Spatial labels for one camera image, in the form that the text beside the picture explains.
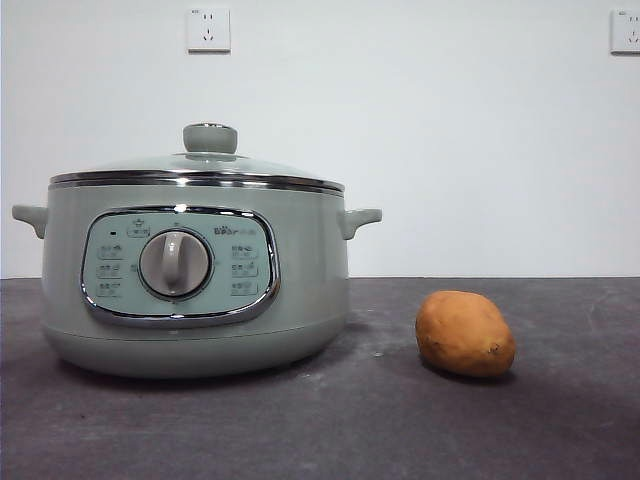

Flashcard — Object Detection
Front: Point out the pale green electric cooking pot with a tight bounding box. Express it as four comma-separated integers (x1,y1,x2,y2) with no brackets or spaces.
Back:
11,175,384,380

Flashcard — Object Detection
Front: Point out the white wall socket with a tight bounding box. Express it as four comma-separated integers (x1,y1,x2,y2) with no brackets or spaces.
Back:
186,7,233,55
609,8,640,56

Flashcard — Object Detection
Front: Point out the brown potato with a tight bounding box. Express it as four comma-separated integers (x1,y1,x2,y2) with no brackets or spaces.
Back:
414,290,517,379

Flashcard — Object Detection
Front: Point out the glass lid with green knob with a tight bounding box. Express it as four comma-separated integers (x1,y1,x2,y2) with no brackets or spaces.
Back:
48,121,346,194

